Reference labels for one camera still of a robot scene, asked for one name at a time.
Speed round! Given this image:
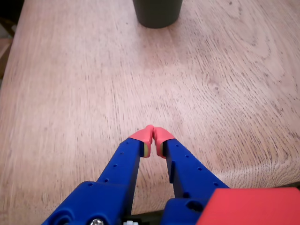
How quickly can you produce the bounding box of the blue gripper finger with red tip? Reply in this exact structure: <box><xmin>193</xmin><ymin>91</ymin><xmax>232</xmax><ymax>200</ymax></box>
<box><xmin>153</xmin><ymin>127</ymin><xmax>230</xmax><ymax>225</ymax></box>
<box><xmin>42</xmin><ymin>125</ymin><xmax>154</xmax><ymax>225</ymax></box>

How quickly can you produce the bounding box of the dark gray cup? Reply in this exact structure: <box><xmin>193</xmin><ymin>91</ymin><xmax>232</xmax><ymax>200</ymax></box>
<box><xmin>132</xmin><ymin>0</ymin><xmax>183</xmax><ymax>30</ymax></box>

